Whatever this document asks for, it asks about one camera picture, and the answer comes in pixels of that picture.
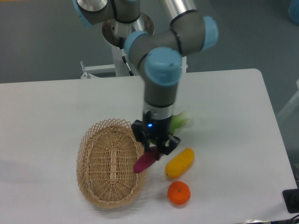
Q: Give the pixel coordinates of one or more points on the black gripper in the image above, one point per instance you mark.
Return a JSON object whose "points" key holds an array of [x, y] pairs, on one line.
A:
{"points": [[157, 132]]}

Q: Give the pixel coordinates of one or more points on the purple sweet potato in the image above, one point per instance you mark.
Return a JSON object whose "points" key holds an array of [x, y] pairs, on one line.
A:
{"points": [[146, 160]]}

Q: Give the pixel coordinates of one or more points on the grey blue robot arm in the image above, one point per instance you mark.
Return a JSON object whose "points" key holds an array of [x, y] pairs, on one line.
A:
{"points": [[157, 58]]}

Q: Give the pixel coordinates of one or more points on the woven wicker basket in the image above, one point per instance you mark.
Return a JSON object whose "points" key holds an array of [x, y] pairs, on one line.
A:
{"points": [[105, 164]]}

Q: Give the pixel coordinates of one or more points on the green bok choy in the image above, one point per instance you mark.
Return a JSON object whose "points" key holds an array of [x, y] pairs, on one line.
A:
{"points": [[180, 120]]}

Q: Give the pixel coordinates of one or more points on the yellow mango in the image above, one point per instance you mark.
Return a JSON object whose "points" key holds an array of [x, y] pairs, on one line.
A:
{"points": [[180, 163]]}

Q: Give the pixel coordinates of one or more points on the orange tangerine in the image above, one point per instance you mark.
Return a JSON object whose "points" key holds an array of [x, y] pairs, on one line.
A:
{"points": [[178, 193]]}

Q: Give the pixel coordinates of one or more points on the white table leg right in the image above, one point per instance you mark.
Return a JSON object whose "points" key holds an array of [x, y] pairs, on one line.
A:
{"points": [[289, 107]]}

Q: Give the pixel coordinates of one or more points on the black device at edge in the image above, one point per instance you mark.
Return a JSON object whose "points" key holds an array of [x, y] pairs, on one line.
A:
{"points": [[291, 198]]}

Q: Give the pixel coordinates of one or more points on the blue object top right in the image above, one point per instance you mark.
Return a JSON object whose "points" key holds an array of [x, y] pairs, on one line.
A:
{"points": [[293, 11]]}

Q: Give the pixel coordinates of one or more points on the white metal base frame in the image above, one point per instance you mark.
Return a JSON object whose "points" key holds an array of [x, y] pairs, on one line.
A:
{"points": [[98, 69]]}

